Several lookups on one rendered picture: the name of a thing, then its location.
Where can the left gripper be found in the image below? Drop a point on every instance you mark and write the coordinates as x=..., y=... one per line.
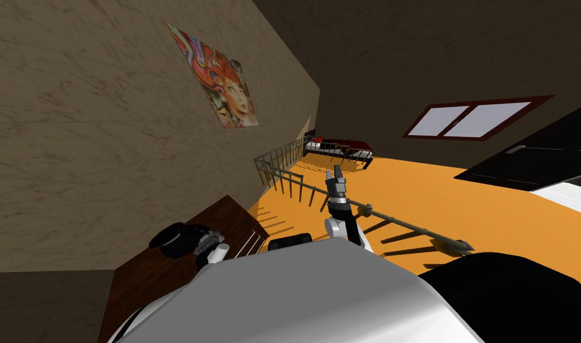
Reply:
x=173, y=240

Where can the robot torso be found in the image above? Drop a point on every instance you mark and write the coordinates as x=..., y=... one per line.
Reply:
x=295, y=295

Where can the red-framed window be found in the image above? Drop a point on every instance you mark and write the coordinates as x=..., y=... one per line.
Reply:
x=466, y=119

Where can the red and white bed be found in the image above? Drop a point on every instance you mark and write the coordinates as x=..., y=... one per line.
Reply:
x=340, y=145

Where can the dark brown wooden table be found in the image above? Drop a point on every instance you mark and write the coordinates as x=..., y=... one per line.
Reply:
x=147, y=278

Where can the black cabinet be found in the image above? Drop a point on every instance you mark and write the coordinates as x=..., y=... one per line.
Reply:
x=543, y=162

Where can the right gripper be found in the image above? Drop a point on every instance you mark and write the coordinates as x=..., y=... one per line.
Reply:
x=338, y=194

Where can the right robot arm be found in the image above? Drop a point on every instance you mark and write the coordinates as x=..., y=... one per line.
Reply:
x=509, y=295

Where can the colourful face poster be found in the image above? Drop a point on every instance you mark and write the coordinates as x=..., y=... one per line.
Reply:
x=221, y=81

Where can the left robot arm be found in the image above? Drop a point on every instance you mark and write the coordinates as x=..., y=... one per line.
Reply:
x=217, y=252

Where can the grey metal railing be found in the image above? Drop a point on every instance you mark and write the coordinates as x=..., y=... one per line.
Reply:
x=404, y=224

